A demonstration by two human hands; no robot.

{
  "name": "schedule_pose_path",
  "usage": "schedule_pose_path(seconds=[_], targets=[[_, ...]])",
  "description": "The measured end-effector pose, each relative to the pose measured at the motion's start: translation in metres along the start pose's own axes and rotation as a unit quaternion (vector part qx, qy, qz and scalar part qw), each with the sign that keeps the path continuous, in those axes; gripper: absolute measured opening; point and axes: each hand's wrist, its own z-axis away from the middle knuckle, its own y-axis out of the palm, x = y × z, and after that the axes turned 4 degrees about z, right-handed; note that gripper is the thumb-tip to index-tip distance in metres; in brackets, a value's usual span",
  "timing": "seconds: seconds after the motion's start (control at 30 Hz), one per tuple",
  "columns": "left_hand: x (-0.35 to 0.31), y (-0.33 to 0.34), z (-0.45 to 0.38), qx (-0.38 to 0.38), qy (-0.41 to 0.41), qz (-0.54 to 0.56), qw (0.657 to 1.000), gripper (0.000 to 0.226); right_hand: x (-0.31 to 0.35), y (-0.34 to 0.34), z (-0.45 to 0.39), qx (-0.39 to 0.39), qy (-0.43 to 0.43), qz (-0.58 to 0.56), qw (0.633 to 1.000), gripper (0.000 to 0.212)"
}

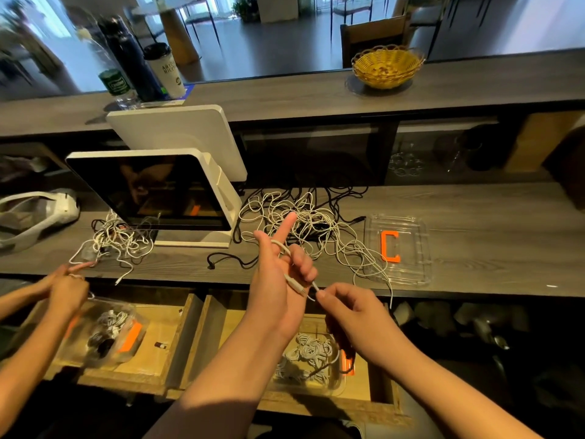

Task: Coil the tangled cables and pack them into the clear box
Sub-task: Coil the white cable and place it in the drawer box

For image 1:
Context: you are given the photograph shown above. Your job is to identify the person's left hand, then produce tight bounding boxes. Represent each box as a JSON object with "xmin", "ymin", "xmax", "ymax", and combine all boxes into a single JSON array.
[{"xmin": 245, "ymin": 212, "xmax": 322, "ymax": 349}]

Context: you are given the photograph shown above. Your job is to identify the person's right hand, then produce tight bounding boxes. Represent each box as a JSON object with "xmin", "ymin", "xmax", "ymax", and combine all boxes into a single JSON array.
[{"xmin": 315, "ymin": 281, "xmax": 418, "ymax": 368}]

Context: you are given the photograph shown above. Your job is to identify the clear container drawer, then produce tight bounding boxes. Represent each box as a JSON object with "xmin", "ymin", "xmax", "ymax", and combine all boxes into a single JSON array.
[
  {"xmin": 62, "ymin": 299, "xmax": 148, "ymax": 368},
  {"xmin": 269, "ymin": 313, "xmax": 360, "ymax": 395}
]

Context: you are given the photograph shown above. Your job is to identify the person's right forearm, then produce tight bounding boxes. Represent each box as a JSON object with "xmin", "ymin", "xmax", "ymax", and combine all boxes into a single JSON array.
[{"xmin": 388, "ymin": 347, "xmax": 542, "ymax": 439}]

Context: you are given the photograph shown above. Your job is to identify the another person's forearm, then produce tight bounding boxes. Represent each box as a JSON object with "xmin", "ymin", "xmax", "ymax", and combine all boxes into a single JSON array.
[
  {"xmin": 0, "ymin": 279, "xmax": 52, "ymax": 322},
  {"xmin": 0, "ymin": 306, "xmax": 80, "ymax": 435}
]

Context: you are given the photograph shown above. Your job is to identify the person's left forearm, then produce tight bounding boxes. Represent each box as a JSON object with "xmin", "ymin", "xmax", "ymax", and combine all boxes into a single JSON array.
[{"xmin": 144, "ymin": 334, "xmax": 305, "ymax": 439}]

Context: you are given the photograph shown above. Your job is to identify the wooden drawer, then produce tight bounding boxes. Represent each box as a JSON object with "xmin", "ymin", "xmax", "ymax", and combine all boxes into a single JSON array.
[
  {"xmin": 165, "ymin": 292, "xmax": 413, "ymax": 427},
  {"xmin": 50, "ymin": 288, "xmax": 205, "ymax": 397}
]

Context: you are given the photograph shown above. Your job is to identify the pile of white containers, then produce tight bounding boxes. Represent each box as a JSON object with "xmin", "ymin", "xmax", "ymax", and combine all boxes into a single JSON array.
[{"xmin": 393, "ymin": 301, "xmax": 513, "ymax": 353}]

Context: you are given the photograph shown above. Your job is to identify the white touchscreen monitor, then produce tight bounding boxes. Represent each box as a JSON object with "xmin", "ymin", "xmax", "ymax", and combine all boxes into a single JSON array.
[{"xmin": 66, "ymin": 148, "xmax": 244, "ymax": 249}]

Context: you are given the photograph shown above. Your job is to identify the white customer display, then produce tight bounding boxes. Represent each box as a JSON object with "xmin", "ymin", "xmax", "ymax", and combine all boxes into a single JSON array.
[{"xmin": 107, "ymin": 105, "xmax": 250, "ymax": 184}]

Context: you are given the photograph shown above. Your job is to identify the grey wooden bar counter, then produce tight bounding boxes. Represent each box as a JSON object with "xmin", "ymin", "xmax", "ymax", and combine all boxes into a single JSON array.
[{"xmin": 0, "ymin": 48, "xmax": 585, "ymax": 138}]

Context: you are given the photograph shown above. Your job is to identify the white headset device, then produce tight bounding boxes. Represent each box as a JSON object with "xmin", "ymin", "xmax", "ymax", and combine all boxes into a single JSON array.
[{"xmin": 0, "ymin": 190, "xmax": 82, "ymax": 251}]

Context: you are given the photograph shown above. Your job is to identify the white paper coffee cup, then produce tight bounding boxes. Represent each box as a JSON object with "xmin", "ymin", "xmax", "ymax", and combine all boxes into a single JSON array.
[{"xmin": 141, "ymin": 43, "xmax": 188, "ymax": 101}]

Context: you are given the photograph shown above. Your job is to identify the yellow woven basket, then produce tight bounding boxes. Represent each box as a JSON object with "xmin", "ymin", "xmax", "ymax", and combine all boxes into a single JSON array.
[{"xmin": 351, "ymin": 45, "xmax": 428, "ymax": 91}]

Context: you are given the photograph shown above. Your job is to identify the flat cardboard sheet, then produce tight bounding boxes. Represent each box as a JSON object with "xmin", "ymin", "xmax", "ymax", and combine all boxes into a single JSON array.
[{"xmin": 503, "ymin": 111, "xmax": 585, "ymax": 176}]

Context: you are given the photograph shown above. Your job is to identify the clear plastic water bottle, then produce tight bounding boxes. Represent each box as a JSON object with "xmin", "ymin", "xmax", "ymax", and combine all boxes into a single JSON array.
[{"xmin": 76, "ymin": 27, "xmax": 139, "ymax": 109}]

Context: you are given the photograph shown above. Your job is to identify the brown wooden chair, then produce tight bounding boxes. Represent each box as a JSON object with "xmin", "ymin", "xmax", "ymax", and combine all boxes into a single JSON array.
[{"xmin": 340, "ymin": 15, "xmax": 413, "ymax": 70}]

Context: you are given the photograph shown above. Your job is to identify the black thermos bottle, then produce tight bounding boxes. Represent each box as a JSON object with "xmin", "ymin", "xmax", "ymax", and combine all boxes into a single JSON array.
[{"xmin": 99, "ymin": 18, "xmax": 169, "ymax": 102}]

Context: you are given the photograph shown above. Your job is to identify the green potted plant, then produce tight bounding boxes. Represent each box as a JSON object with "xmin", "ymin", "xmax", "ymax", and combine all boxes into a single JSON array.
[{"xmin": 233, "ymin": 0, "xmax": 263, "ymax": 24}]

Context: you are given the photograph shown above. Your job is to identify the black metal chair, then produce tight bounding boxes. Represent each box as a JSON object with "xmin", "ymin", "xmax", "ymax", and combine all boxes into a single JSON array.
[
  {"xmin": 406, "ymin": 0, "xmax": 450, "ymax": 60},
  {"xmin": 329, "ymin": 0, "xmax": 375, "ymax": 42},
  {"xmin": 183, "ymin": 0, "xmax": 223, "ymax": 48}
]

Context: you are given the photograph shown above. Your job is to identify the round wooden table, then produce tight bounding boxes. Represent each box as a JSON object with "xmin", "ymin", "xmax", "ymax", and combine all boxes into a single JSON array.
[{"xmin": 132, "ymin": 0, "xmax": 203, "ymax": 68}]

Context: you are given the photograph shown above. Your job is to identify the clear lid orange handle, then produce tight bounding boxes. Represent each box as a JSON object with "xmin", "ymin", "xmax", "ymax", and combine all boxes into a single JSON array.
[{"xmin": 366, "ymin": 213, "xmax": 433, "ymax": 288}]

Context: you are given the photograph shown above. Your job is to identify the bundle of black cables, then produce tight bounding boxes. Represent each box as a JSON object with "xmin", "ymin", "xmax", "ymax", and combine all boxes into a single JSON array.
[{"xmin": 329, "ymin": 185, "xmax": 372, "ymax": 226}]

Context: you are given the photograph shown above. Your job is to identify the black coiled cable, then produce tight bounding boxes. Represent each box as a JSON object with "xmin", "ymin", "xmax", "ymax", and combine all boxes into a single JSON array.
[{"xmin": 88, "ymin": 334, "xmax": 116, "ymax": 355}]

